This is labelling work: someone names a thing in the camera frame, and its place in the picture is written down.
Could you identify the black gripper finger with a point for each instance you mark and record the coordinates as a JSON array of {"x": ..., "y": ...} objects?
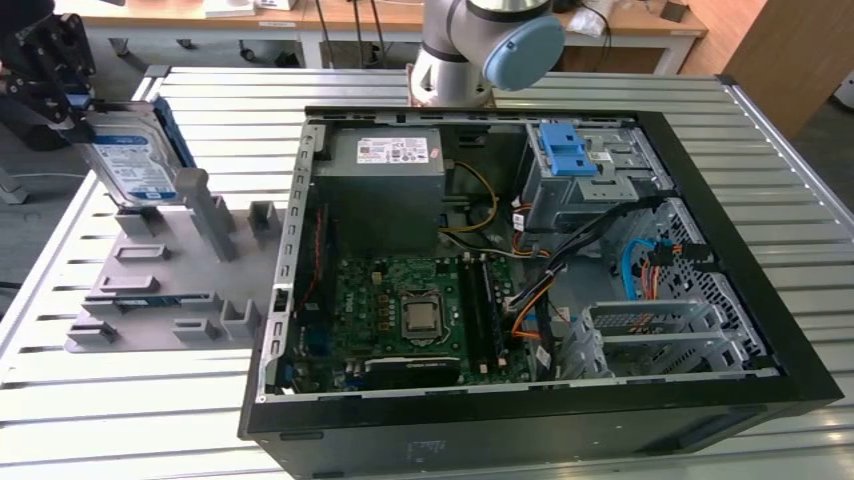
[
  {"x": 26, "y": 97},
  {"x": 69, "y": 45}
]

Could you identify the hard disk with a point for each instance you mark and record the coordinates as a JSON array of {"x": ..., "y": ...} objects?
[{"x": 129, "y": 160}]

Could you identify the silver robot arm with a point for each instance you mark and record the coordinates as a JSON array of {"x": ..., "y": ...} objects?
[{"x": 453, "y": 75}]

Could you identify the metal disk bay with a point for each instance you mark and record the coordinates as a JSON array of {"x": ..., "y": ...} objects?
[{"x": 660, "y": 339}]

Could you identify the black mesh waste bin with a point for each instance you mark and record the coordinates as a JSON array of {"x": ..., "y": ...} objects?
[{"x": 33, "y": 137}]

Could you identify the grey metal stand foot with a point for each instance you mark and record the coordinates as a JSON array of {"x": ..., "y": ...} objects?
[{"x": 13, "y": 192}]

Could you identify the large white box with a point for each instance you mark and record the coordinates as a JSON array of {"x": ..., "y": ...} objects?
[{"x": 229, "y": 7}]

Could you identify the small white box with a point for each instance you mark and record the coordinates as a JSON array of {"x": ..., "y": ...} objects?
[{"x": 274, "y": 4}]

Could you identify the grey parts rack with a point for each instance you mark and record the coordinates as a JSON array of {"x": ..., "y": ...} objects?
[{"x": 180, "y": 280}]

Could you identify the RAM stick in rack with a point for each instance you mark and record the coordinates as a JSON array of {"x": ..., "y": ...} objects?
[{"x": 146, "y": 302}]

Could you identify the grey power supply unit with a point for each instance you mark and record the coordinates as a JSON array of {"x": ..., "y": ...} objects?
[{"x": 380, "y": 200}]

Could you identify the green motherboard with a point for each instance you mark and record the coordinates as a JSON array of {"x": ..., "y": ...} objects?
[{"x": 367, "y": 300}]

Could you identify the silver CPU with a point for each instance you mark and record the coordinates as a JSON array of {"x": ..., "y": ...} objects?
[{"x": 423, "y": 316}]

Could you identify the black CPU socket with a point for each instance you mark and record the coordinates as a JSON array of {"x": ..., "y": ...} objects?
[{"x": 421, "y": 342}]

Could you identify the blue plastic drive latch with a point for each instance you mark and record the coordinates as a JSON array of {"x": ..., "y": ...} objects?
[{"x": 563, "y": 150}]

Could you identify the clear plastic bag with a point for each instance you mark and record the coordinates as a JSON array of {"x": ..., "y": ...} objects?
[{"x": 587, "y": 22}]

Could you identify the black RAM slot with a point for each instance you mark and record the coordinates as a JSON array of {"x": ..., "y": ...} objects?
[{"x": 472, "y": 310}]

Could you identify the black graphics card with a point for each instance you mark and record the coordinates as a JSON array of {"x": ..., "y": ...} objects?
[{"x": 409, "y": 372}]

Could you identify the metal drive cage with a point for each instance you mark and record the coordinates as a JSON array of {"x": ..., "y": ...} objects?
[{"x": 600, "y": 192}]

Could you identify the small black box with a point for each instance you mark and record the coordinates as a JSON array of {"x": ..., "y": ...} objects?
[{"x": 673, "y": 12}]

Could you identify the black PC case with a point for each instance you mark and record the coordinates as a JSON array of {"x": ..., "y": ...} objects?
[{"x": 467, "y": 430}]

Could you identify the wooden cabinet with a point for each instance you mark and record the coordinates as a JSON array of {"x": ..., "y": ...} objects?
[{"x": 787, "y": 50}]

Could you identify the white appliance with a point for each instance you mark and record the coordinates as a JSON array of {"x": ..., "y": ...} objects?
[{"x": 847, "y": 90}]

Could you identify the wooden desk white frame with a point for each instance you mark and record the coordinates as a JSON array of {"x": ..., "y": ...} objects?
[{"x": 166, "y": 20}]

